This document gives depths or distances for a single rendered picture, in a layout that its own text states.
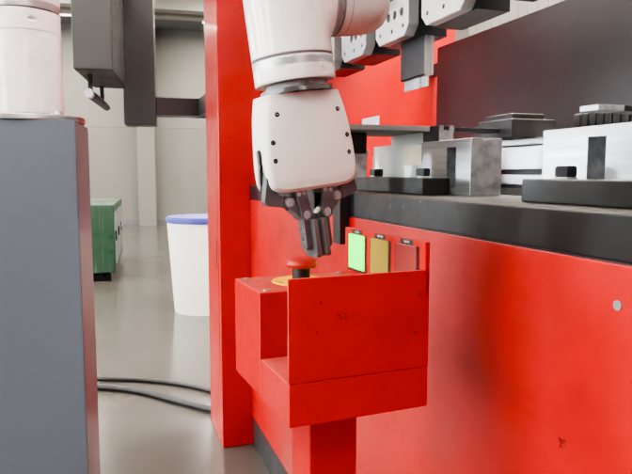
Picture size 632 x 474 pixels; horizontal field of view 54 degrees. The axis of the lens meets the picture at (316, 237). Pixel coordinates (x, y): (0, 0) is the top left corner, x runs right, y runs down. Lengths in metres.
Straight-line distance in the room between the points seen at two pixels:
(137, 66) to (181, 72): 9.21
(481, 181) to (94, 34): 1.46
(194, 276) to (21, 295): 2.95
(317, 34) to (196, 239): 3.41
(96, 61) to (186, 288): 2.21
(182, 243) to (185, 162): 7.64
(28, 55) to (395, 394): 0.82
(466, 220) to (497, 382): 0.21
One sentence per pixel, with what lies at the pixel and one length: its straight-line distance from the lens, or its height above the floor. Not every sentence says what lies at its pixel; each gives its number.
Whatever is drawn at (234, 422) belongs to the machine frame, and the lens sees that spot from 2.19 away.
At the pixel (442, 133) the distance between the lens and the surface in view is 1.18.
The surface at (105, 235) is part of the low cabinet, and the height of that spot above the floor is 0.40.
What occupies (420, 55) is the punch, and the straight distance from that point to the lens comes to 1.27.
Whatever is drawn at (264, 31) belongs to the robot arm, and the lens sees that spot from 0.64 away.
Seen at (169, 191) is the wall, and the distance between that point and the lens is 11.63.
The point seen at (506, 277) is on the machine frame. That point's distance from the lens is 0.77.
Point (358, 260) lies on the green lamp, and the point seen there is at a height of 0.80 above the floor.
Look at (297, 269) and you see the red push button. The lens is 0.76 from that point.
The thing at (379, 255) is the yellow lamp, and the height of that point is 0.81.
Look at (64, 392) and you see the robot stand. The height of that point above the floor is 0.54.
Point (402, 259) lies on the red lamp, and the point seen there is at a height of 0.82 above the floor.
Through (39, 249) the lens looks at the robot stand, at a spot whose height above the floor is 0.79.
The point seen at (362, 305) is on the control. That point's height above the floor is 0.78.
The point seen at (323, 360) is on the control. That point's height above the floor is 0.73.
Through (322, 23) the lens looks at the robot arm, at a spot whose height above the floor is 1.06.
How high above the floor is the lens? 0.91
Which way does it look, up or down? 6 degrees down
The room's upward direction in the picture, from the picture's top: straight up
